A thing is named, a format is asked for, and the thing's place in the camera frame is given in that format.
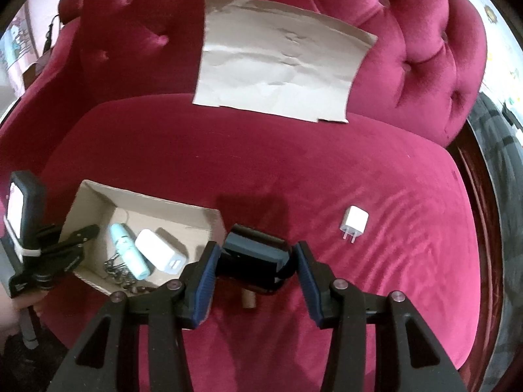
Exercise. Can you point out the crumpled white paper sheet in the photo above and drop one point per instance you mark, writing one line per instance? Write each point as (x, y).
(278, 61)

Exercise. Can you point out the red velvet tufted sofa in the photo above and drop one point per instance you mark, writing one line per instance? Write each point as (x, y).
(286, 163)

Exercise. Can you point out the cartoon wall poster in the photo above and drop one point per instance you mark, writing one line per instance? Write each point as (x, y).
(18, 45)

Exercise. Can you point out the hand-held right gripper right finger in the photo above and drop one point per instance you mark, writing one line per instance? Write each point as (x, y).
(307, 277)

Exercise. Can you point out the white charger plug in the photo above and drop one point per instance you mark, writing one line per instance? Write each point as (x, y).
(354, 220)

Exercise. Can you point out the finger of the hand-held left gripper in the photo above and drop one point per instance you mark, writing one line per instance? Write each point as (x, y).
(81, 233)
(71, 262)

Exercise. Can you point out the dark grey cloth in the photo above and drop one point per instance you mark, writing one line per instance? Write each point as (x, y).
(496, 163)

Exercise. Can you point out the light blue small bottle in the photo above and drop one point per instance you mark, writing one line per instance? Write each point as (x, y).
(130, 253)

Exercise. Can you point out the person's left hand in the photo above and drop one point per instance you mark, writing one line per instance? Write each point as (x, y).
(12, 314)

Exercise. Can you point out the white power adapter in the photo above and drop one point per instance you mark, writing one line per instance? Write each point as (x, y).
(157, 249)

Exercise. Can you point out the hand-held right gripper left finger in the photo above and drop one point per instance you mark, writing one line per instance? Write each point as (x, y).
(203, 281)

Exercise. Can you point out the cardboard box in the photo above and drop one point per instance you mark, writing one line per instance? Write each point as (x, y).
(163, 216)

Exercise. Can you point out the small brown cylinder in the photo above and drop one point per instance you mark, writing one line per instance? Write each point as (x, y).
(247, 299)

